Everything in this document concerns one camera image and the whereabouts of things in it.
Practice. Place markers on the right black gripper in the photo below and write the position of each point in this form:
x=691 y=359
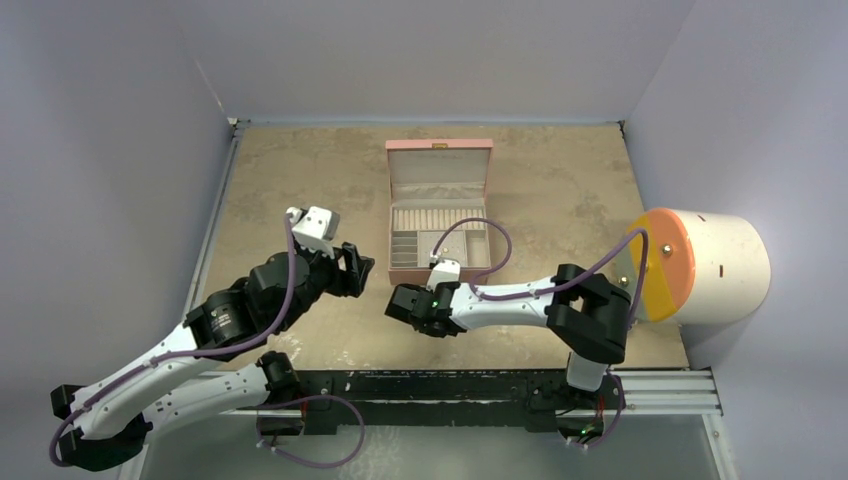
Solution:
x=411 y=307

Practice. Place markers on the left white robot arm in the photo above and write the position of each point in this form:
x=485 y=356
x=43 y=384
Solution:
x=109 y=422

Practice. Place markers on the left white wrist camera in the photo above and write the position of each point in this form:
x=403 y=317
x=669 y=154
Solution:
x=314 y=228

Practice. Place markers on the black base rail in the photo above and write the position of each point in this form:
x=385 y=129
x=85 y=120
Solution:
x=536 y=400

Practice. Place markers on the white cylinder orange lid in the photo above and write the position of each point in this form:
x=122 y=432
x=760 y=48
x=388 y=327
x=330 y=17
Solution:
x=702 y=268

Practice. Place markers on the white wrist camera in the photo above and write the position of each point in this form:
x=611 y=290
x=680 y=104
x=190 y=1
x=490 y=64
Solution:
x=314 y=228
x=444 y=270

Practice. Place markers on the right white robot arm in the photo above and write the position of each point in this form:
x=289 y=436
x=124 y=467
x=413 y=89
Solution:
x=586 y=311

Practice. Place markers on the pink jewelry box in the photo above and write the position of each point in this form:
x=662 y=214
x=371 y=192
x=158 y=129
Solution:
x=437 y=199

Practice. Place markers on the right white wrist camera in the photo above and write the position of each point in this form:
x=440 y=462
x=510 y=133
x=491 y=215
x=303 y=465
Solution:
x=444 y=270

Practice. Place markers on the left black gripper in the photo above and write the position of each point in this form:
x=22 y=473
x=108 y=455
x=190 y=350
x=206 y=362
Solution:
x=355 y=264

